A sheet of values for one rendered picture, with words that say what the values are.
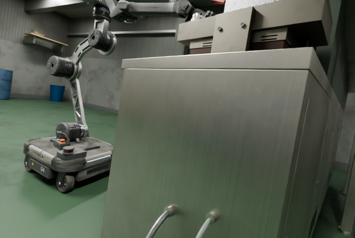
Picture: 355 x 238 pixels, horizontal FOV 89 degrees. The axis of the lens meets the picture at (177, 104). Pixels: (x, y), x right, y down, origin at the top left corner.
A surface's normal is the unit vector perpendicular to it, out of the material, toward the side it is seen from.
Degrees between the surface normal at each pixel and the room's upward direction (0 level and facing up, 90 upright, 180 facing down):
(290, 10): 90
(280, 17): 90
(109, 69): 90
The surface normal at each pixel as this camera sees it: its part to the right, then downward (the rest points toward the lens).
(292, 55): -0.69, -0.07
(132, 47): -0.44, -0.04
